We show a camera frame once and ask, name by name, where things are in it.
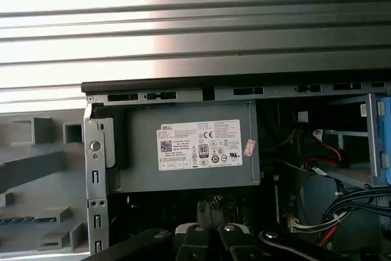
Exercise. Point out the grey parts rack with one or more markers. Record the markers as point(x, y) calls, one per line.
point(46, 193)

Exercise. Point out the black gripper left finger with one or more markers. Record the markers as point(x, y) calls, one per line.
point(195, 242)

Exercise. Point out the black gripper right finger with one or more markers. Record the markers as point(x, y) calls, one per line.
point(235, 242)

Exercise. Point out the black open PC case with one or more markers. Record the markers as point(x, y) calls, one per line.
point(97, 157)

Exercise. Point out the grey metal drive cage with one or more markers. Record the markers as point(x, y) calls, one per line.
point(373, 126)

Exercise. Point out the grey power supply unit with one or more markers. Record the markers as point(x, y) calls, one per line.
point(146, 163)

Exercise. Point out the blue disk carrier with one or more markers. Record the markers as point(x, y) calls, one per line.
point(385, 138)

